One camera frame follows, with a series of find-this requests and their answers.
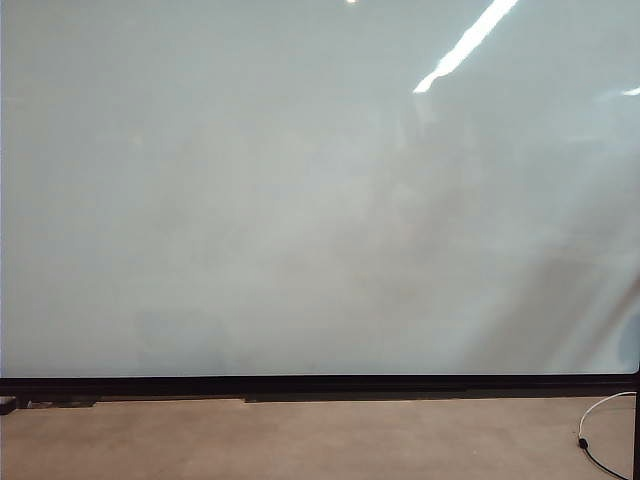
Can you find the black whiteboard eraser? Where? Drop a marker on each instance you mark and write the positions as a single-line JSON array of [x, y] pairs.
[[7, 405]]

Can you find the white glass whiteboard black frame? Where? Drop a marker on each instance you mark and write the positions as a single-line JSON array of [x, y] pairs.
[[300, 200]]

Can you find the short black bracket under whiteboard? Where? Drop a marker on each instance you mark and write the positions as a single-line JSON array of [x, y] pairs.
[[65, 402]]

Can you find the black whiteboard stand post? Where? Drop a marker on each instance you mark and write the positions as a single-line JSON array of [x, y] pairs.
[[637, 430]]

